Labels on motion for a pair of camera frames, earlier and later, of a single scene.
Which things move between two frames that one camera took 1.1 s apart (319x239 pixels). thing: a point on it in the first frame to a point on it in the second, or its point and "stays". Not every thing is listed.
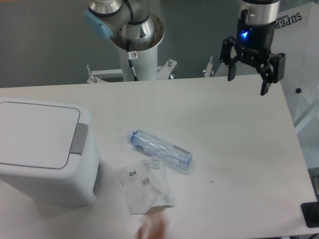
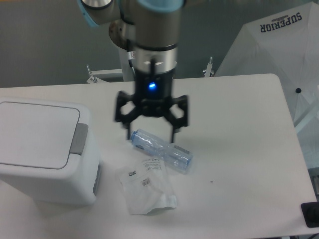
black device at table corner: (310, 212) stays
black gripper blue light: (254, 42) to (153, 91)
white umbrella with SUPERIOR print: (296, 35) stays
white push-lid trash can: (49, 154) stays
